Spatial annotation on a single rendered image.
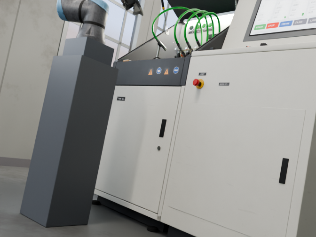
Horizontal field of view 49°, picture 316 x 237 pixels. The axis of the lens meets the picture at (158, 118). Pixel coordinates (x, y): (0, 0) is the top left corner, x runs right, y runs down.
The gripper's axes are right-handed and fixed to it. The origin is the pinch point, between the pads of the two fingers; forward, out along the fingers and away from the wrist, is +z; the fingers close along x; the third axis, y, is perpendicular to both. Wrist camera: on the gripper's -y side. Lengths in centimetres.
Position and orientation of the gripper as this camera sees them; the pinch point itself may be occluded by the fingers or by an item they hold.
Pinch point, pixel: (142, 13)
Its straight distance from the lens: 243.6
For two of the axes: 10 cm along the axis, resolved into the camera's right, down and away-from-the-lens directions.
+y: -8.1, 5.1, -2.9
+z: 5.6, 8.2, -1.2
